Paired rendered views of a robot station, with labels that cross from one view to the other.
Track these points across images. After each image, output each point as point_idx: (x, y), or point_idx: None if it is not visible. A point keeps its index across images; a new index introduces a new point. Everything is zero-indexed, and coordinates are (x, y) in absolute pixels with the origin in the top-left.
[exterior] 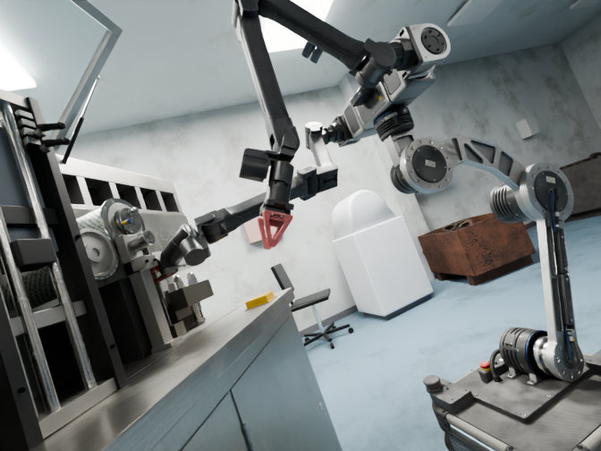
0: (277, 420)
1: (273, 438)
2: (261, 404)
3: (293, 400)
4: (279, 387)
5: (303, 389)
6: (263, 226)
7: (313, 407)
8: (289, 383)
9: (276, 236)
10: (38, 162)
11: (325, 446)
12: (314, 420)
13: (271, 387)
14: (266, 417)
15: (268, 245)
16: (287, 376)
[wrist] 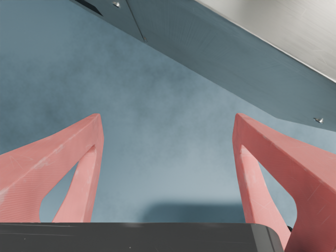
0: (200, 34)
1: (174, 20)
2: (176, 9)
3: (261, 73)
4: (243, 52)
5: (303, 100)
6: (287, 188)
7: (299, 106)
8: (275, 75)
9: (74, 173)
10: None
11: (273, 100)
12: (283, 99)
13: (221, 35)
14: (176, 14)
15: (99, 113)
16: (282, 76)
